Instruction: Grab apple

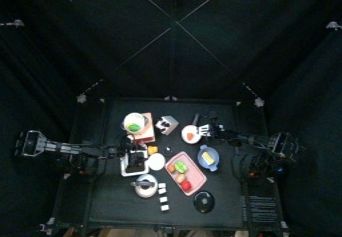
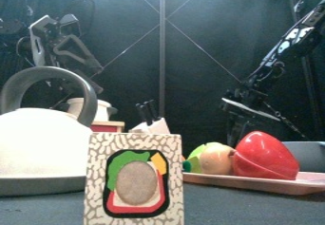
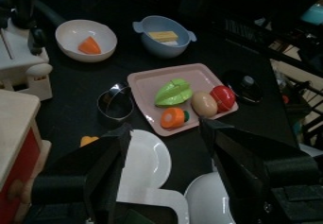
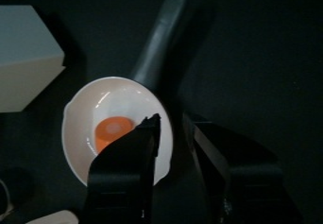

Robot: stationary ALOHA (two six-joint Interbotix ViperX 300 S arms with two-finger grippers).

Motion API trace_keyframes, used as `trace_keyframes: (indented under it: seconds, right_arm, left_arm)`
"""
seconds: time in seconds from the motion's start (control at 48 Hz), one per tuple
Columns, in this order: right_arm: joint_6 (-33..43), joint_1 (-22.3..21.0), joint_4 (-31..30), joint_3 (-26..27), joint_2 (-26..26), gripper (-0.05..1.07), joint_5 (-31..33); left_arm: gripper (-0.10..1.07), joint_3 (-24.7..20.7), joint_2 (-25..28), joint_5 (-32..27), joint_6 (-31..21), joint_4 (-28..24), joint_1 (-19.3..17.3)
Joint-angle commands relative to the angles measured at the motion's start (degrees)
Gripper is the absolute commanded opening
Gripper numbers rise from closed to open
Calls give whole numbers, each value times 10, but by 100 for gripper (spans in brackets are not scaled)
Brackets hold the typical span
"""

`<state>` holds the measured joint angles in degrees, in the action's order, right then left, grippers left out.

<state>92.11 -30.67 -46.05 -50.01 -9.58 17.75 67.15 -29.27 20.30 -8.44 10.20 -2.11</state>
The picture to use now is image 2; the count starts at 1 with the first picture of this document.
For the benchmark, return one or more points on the patterned sandwich picture box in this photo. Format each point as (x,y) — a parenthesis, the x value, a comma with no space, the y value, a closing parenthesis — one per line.
(136,178)

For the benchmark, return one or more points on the pink tray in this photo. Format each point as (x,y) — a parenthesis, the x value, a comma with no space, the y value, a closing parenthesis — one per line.
(255,183)

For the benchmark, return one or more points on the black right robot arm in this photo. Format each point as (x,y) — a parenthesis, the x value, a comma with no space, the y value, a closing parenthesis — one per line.
(292,42)

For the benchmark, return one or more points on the red toy bell pepper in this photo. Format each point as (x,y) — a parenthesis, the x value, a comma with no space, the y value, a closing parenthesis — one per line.
(264,156)

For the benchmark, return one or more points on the white toy pot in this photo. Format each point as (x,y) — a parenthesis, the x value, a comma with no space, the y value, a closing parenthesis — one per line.
(102,110)

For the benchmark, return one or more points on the grey metal frame pole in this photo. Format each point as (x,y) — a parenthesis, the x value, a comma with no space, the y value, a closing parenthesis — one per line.
(162,45)

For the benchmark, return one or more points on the white toy knife block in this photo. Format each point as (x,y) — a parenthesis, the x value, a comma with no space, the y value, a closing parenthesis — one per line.
(154,127)

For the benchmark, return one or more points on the red wooden box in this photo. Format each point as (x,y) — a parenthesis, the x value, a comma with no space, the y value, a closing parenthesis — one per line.
(108,127)

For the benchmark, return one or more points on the yellow toy apple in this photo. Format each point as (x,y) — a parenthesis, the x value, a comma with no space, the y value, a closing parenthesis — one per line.
(216,159)

